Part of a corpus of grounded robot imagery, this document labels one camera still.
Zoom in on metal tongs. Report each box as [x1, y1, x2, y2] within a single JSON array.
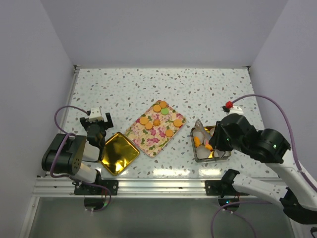
[[194, 119, 216, 150]]

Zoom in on orange fish cookie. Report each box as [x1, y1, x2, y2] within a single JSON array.
[[194, 136, 202, 147], [205, 144, 213, 151]]

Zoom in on gold tin lid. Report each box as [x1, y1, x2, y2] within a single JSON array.
[[100, 132, 140, 176]]

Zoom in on square cookie tin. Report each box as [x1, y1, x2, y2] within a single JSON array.
[[190, 126, 231, 163]]

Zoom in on orange round cookie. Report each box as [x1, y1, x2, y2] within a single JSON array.
[[159, 101, 167, 109], [153, 105, 161, 113], [145, 122, 153, 130], [139, 117, 148, 125], [173, 119, 183, 127], [165, 129, 174, 137]]

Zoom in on floral rectangular tray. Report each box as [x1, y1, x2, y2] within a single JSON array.
[[124, 100, 187, 158]]

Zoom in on brown flower cookie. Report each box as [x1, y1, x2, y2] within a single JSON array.
[[153, 119, 160, 126]]

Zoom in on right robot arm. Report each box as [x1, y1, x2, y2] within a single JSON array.
[[209, 114, 317, 225]]

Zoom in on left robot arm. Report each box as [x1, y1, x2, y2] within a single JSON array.
[[41, 110, 113, 195]]

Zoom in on white paper cup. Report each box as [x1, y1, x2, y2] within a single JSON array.
[[192, 129, 205, 143], [210, 127, 215, 136], [213, 150, 224, 158], [196, 146, 211, 159]]

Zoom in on green round cookie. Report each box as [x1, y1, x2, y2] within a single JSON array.
[[161, 108, 169, 115]]

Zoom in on right round circuit board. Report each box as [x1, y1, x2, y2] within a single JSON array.
[[218, 198, 240, 212]]

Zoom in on round circuit board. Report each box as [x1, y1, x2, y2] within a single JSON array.
[[218, 198, 240, 212], [84, 198, 107, 212]]

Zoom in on left round circuit board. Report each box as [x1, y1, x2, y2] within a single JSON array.
[[84, 198, 107, 212]]

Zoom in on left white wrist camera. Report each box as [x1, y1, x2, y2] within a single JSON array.
[[88, 107, 104, 122]]

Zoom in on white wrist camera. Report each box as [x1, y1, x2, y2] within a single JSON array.
[[88, 107, 104, 122], [228, 106, 244, 115]]

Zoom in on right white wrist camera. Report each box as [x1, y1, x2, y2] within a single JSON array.
[[228, 106, 244, 115]]

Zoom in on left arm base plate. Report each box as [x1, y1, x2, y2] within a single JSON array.
[[72, 180, 119, 195]]

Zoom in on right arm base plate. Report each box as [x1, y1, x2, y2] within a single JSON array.
[[205, 179, 248, 198]]

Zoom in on aluminium frame rail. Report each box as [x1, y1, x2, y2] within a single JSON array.
[[31, 177, 208, 198]]

